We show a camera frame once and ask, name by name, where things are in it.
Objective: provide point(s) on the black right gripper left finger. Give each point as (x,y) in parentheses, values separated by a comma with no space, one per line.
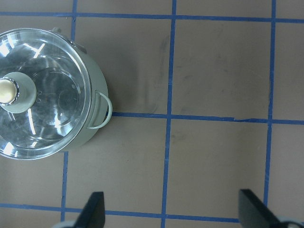
(93,213)

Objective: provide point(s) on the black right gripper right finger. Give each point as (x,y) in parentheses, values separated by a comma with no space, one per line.
(252,213)

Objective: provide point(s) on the glass pot lid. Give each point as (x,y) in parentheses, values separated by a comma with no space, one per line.
(42,95)

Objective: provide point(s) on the pale green cooking pot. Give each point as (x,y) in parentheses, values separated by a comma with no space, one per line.
(96,95)

